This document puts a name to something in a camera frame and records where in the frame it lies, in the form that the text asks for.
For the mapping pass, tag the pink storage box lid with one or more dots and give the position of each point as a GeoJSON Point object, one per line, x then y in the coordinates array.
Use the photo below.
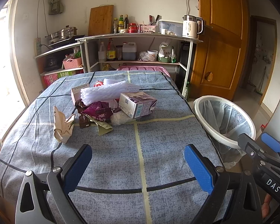
{"type": "Point", "coordinates": [146, 68]}

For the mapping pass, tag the white power strip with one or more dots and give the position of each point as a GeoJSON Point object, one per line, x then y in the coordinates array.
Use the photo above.
{"type": "Point", "coordinates": [38, 46]}

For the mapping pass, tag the person's right hand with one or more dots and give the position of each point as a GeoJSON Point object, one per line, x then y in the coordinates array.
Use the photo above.
{"type": "Point", "coordinates": [266, 206]}

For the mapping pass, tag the clear plastic storage container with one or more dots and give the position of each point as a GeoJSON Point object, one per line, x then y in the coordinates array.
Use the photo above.
{"type": "Point", "coordinates": [170, 27]}

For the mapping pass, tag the steel steamer pot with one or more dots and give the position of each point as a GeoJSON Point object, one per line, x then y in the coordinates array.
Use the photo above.
{"type": "Point", "coordinates": [64, 33]}

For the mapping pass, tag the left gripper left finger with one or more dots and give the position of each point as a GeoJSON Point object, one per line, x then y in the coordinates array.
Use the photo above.
{"type": "Point", "coordinates": [32, 205]}

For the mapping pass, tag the white metal shelf unit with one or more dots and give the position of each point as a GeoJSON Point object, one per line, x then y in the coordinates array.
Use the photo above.
{"type": "Point", "coordinates": [93, 53]}

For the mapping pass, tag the purple milk carton box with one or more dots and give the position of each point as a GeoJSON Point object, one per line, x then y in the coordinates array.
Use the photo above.
{"type": "Point", "coordinates": [137, 104]}

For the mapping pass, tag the red lidded jar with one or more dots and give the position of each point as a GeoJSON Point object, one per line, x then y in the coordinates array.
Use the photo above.
{"type": "Point", "coordinates": [132, 28]}

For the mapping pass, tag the olive green label packet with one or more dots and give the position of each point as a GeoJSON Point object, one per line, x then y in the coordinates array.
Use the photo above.
{"type": "Point", "coordinates": [102, 127]}

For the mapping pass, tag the green glass bottle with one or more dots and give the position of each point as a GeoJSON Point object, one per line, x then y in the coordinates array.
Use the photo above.
{"type": "Point", "coordinates": [187, 90]}

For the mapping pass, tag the brown chocolate bar wrapper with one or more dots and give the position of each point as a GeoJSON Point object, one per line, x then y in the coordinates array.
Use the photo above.
{"type": "Point", "coordinates": [83, 120]}

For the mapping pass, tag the wooden door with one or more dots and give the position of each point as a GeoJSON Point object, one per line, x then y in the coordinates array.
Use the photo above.
{"type": "Point", "coordinates": [221, 54]}

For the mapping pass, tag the clear trash bag liner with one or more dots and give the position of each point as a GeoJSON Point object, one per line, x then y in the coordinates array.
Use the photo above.
{"type": "Point", "coordinates": [226, 121]}

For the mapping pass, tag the wooden cutting board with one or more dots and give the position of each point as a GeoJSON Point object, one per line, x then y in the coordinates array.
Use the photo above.
{"type": "Point", "coordinates": [101, 20]}

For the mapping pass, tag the green cardboard box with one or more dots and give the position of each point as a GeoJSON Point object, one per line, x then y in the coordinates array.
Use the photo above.
{"type": "Point", "coordinates": [65, 73]}

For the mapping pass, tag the magenta snack wrapper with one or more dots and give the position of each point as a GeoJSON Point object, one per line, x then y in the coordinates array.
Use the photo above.
{"type": "Point", "coordinates": [101, 110]}

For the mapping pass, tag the white trash bin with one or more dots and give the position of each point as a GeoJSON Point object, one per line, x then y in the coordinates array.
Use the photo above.
{"type": "Point", "coordinates": [224, 121]}

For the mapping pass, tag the beige paper bag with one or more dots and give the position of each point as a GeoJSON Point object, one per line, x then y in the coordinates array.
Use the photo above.
{"type": "Point", "coordinates": [63, 127]}

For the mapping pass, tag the yellow cooking oil bottle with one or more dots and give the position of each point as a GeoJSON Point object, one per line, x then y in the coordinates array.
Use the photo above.
{"type": "Point", "coordinates": [108, 67]}

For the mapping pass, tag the soy sauce bottle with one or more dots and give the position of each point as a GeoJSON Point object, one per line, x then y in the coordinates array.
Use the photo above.
{"type": "Point", "coordinates": [111, 50]}

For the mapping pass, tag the white plastic bag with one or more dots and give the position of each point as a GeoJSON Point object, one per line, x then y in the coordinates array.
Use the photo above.
{"type": "Point", "coordinates": [119, 118]}

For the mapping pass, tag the dark vinegar jug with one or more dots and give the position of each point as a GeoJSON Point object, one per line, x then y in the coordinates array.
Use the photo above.
{"type": "Point", "coordinates": [129, 51]}

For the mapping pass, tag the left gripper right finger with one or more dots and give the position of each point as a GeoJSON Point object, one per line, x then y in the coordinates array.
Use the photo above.
{"type": "Point", "coordinates": [244, 205]}

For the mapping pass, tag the blue plaid tablecloth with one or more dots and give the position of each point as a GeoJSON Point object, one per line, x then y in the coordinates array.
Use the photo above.
{"type": "Point", "coordinates": [137, 174]}

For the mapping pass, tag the white electric kettle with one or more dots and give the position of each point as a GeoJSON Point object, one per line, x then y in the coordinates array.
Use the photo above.
{"type": "Point", "coordinates": [192, 26]}

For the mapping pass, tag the strawberry milk carton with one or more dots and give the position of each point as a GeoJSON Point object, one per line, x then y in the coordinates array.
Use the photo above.
{"type": "Point", "coordinates": [76, 93]}

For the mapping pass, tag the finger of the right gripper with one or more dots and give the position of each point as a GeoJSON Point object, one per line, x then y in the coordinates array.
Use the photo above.
{"type": "Point", "coordinates": [250, 147]}
{"type": "Point", "coordinates": [271, 142]}

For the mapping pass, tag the red lidded jelly cup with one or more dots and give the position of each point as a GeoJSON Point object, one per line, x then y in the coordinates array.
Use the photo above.
{"type": "Point", "coordinates": [98, 83]}

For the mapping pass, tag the white foam fruit net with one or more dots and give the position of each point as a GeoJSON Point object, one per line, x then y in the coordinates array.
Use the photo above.
{"type": "Point", "coordinates": [107, 92]}

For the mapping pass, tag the pink woven basket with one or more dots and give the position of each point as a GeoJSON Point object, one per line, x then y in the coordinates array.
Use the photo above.
{"type": "Point", "coordinates": [72, 63]}

